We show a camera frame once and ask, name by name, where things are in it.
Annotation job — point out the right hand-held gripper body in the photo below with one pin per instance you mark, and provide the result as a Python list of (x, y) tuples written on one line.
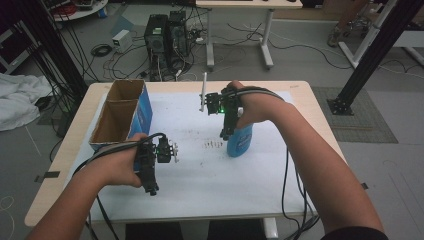
[(226, 103)]

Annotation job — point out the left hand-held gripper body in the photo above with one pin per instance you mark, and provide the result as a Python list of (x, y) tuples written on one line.
[(163, 151)]

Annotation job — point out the blue spray bottle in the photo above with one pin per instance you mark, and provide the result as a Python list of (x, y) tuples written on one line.
[(240, 143)]

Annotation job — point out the person's right hand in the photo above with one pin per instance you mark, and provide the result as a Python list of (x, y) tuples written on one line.
[(263, 108)]

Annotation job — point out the person's left hand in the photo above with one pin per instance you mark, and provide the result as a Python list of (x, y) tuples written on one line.
[(116, 165)]

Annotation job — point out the person's left leg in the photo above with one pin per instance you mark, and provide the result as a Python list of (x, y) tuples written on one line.
[(155, 231)]

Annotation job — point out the person's leg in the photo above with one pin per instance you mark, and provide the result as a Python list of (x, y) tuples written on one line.
[(236, 230), (345, 20), (155, 231)]

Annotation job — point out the white table mat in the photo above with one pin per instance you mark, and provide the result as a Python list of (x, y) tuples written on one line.
[(206, 180)]

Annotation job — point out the cardboard box with blue sides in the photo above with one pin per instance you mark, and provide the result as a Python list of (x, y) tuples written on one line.
[(116, 116)]

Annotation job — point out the black computer tower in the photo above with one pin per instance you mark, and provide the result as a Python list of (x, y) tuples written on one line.
[(178, 33), (156, 41)]

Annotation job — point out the light wooden table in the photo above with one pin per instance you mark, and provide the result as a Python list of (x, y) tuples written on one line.
[(83, 110)]

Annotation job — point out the person's right leg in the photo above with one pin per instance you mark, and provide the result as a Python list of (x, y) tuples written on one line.
[(236, 230)]

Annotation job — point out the white desk with legs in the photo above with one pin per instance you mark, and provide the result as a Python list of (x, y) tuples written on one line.
[(248, 4)]

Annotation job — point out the black tape strip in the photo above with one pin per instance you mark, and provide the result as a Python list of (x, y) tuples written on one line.
[(47, 175)]

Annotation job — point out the white table leg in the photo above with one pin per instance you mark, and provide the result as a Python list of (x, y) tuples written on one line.
[(270, 229)]

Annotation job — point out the small white device box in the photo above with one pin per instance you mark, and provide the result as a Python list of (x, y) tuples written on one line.
[(121, 40)]

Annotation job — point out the grey floor mat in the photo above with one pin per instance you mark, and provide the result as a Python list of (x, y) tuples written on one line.
[(356, 116)]

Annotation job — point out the small black tape piece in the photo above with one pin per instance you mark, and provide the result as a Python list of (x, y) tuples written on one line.
[(364, 186)]

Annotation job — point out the white metal stand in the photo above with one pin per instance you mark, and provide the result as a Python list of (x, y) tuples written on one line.
[(365, 36)]

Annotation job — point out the white crumpled cloth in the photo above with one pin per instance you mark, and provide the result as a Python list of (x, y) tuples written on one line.
[(18, 100)]

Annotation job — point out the wheeled chair base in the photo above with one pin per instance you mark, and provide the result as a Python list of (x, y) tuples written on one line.
[(359, 24)]

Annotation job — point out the person's black sleeve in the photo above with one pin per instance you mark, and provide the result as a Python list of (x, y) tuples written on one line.
[(353, 234)]

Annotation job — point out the round white table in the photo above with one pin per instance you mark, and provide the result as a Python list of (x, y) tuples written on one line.
[(80, 9)]

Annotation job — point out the dark equipment rack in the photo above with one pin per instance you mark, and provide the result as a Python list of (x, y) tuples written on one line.
[(11, 50)]

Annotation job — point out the black metal frame post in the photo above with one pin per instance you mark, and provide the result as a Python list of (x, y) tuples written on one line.
[(55, 46)]

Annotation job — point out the black metal post with base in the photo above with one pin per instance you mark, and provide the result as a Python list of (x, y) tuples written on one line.
[(380, 53)]

